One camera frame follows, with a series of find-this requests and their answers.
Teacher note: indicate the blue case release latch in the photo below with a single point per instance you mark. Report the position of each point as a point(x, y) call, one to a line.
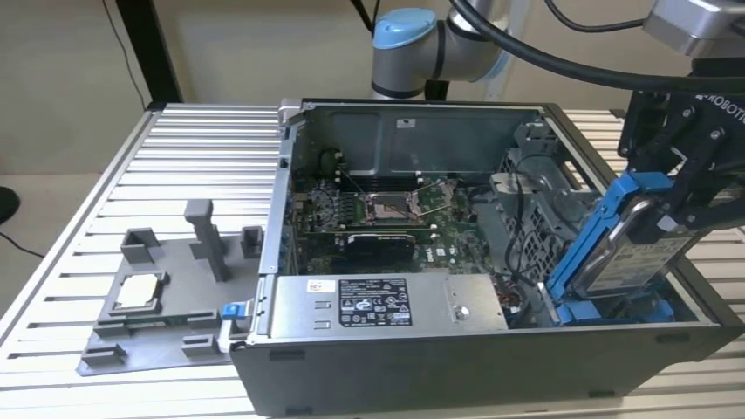
point(231, 311)

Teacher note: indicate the black power supply label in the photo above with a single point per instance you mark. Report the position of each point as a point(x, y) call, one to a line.
point(372, 305)

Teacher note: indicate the CPU socket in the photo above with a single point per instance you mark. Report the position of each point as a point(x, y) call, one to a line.
point(390, 209)

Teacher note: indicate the black round floor object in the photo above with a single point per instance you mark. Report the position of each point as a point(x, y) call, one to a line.
point(7, 203)

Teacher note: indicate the black RAM slot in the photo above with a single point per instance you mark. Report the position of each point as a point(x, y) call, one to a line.
point(384, 229)
point(384, 224)
point(384, 182)

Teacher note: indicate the grey power supply unit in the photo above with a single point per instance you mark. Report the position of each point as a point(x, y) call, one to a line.
point(431, 301)

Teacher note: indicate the hard disk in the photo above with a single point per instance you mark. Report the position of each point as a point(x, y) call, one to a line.
point(635, 266)

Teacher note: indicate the grey parts rack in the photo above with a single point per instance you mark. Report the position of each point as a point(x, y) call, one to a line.
point(187, 297)

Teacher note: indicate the green motherboard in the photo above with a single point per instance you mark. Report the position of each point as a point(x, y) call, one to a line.
point(448, 231)

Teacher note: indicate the grey open PC case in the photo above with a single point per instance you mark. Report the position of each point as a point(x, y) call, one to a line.
point(407, 375)

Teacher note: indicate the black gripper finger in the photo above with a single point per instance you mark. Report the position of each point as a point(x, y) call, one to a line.
point(647, 131)
point(658, 229)

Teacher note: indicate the black post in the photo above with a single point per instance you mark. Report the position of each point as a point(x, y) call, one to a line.
point(149, 52)

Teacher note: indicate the silver CPU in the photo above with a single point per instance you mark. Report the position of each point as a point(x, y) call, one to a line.
point(139, 291)

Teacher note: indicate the blue disk carrier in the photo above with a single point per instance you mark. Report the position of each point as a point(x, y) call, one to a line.
point(588, 315)

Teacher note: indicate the black graphics card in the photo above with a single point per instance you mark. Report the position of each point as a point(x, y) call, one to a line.
point(379, 249)

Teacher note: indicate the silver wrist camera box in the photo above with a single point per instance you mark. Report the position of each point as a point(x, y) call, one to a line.
point(699, 26)

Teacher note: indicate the white case sticker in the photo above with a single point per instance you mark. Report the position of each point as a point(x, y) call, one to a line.
point(407, 123)

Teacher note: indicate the grey perforated drive cage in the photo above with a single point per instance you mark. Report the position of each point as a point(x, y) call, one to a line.
point(542, 235)

